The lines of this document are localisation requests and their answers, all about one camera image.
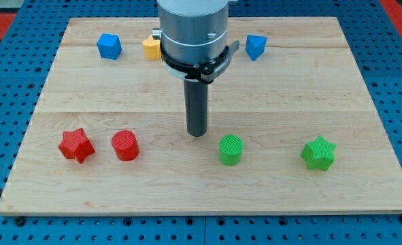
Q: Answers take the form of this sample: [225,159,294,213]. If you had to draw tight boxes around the wooden board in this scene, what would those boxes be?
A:
[0,17,402,216]

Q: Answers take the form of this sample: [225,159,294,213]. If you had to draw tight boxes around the green cylinder block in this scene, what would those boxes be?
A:
[218,134,244,166]

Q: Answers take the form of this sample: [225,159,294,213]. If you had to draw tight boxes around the green star block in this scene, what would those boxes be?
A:
[301,135,337,171]

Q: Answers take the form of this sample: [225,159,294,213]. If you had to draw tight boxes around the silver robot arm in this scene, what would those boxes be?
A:
[157,0,229,66]

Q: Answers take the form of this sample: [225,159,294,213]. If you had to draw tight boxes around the yellow pentagon block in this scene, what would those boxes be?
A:
[141,35,161,60]

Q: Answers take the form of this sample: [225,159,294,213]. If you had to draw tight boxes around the black clamp ring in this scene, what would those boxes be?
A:
[159,39,241,84]

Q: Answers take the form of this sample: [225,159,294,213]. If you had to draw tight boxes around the blue cube block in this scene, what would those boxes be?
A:
[97,33,122,60]

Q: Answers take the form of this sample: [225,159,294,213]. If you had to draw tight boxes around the red cylinder block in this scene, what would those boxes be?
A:
[111,130,140,161]

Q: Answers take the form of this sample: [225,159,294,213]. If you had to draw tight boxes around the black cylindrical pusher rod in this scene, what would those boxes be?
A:
[184,80,208,137]

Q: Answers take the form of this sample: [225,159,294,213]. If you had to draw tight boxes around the red star block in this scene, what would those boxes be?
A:
[58,128,95,164]

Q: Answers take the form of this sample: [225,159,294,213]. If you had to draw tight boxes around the blue triangular block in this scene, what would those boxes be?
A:
[245,35,267,61]

